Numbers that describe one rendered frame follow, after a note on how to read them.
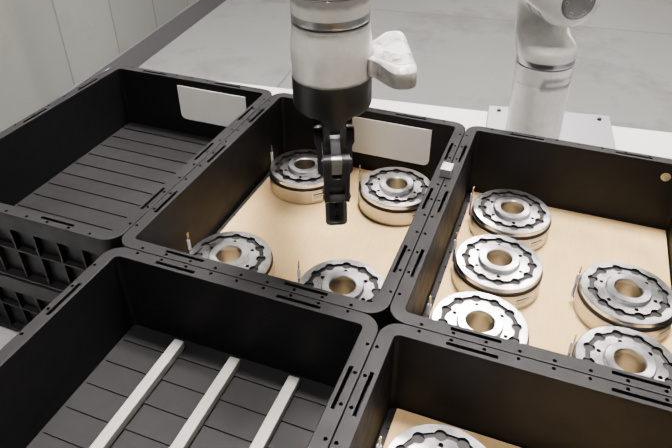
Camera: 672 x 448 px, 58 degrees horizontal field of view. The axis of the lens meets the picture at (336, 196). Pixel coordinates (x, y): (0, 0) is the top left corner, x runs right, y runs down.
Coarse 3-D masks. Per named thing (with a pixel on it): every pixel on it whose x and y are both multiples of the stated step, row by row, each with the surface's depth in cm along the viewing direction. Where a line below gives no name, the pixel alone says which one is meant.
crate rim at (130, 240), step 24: (288, 96) 94; (408, 120) 88; (432, 120) 87; (456, 144) 82; (168, 192) 73; (432, 192) 73; (144, 216) 69; (408, 240) 65; (192, 264) 62; (216, 264) 62; (288, 288) 59; (312, 288) 59; (384, 288) 59; (384, 312) 57
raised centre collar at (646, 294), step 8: (608, 280) 69; (616, 280) 69; (624, 280) 70; (632, 280) 69; (640, 280) 69; (608, 288) 68; (640, 288) 69; (648, 288) 68; (616, 296) 67; (624, 296) 67; (640, 296) 67; (648, 296) 67; (624, 304) 67; (632, 304) 67; (640, 304) 67
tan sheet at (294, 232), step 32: (256, 192) 90; (352, 192) 90; (256, 224) 84; (288, 224) 84; (320, 224) 84; (352, 224) 84; (384, 224) 84; (288, 256) 78; (320, 256) 78; (352, 256) 78; (384, 256) 78
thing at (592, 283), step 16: (592, 272) 71; (608, 272) 71; (624, 272) 71; (640, 272) 71; (592, 288) 69; (656, 288) 69; (592, 304) 67; (608, 304) 67; (656, 304) 67; (624, 320) 65; (640, 320) 65; (656, 320) 65
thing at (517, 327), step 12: (444, 300) 67; (456, 300) 68; (468, 300) 67; (480, 300) 68; (492, 300) 68; (504, 300) 67; (444, 312) 66; (456, 312) 66; (504, 312) 66; (516, 312) 66; (504, 324) 65; (516, 324) 65; (504, 336) 63; (516, 336) 63; (528, 336) 63
